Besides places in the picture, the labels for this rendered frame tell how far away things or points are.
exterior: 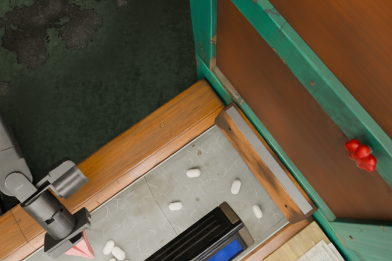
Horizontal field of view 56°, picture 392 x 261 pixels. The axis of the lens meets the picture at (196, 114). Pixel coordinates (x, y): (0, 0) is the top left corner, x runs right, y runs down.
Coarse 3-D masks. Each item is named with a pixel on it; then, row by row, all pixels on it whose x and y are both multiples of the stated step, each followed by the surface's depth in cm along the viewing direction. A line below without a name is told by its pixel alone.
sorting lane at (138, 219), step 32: (192, 160) 93; (224, 160) 93; (128, 192) 91; (160, 192) 91; (192, 192) 91; (224, 192) 90; (256, 192) 90; (96, 224) 90; (128, 224) 89; (160, 224) 89; (256, 224) 88; (32, 256) 88; (64, 256) 88; (96, 256) 88; (128, 256) 88
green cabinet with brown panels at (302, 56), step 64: (192, 0) 66; (256, 0) 45; (320, 0) 35; (384, 0) 28; (256, 64) 62; (320, 64) 42; (384, 64) 33; (256, 128) 83; (320, 128) 54; (384, 128) 39; (320, 192) 74; (384, 192) 49; (384, 256) 60
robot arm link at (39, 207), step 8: (48, 184) 71; (40, 192) 71; (48, 192) 72; (56, 192) 72; (24, 200) 71; (32, 200) 70; (40, 200) 70; (48, 200) 71; (56, 200) 73; (24, 208) 70; (32, 208) 70; (40, 208) 70; (48, 208) 71; (56, 208) 72; (32, 216) 71; (40, 216) 71; (48, 216) 71
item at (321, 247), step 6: (318, 246) 83; (324, 246) 83; (330, 246) 83; (306, 252) 82; (312, 252) 82; (318, 252) 82; (324, 252) 82; (330, 252) 82; (336, 252) 82; (300, 258) 82; (306, 258) 82; (312, 258) 82; (318, 258) 82; (324, 258) 82; (330, 258) 82; (336, 258) 82; (342, 258) 82
